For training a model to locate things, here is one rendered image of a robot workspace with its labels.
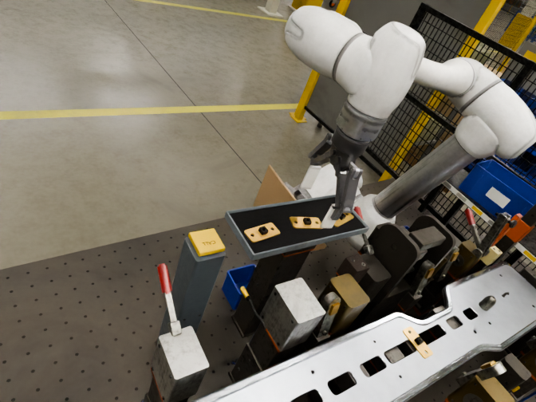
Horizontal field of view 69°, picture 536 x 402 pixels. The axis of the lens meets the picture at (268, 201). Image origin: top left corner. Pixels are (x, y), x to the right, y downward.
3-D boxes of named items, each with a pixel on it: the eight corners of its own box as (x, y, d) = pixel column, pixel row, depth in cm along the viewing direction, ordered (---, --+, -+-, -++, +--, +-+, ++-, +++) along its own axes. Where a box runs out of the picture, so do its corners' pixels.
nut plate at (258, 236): (252, 243, 86) (254, 239, 85) (242, 231, 88) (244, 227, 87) (281, 234, 91) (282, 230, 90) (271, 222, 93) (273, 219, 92)
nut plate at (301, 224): (293, 228, 94) (295, 225, 93) (289, 217, 97) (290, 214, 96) (323, 229, 98) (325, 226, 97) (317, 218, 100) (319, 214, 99)
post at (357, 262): (300, 351, 123) (357, 271, 99) (292, 337, 126) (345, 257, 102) (312, 346, 126) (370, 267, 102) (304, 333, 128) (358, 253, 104)
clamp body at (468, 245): (418, 317, 151) (476, 258, 130) (400, 297, 157) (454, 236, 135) (427, 313, 155) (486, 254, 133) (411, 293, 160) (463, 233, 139)
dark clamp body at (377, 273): (317, 356, 124) (375, 282, 101) (297, 325, 131) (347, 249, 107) (334, 348, 128) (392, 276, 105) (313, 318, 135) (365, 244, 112)
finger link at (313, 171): (311, 167, 93) (309, 164, 94) (300, 188, 97) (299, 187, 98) (321, 167, 94) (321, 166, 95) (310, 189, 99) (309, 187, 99)
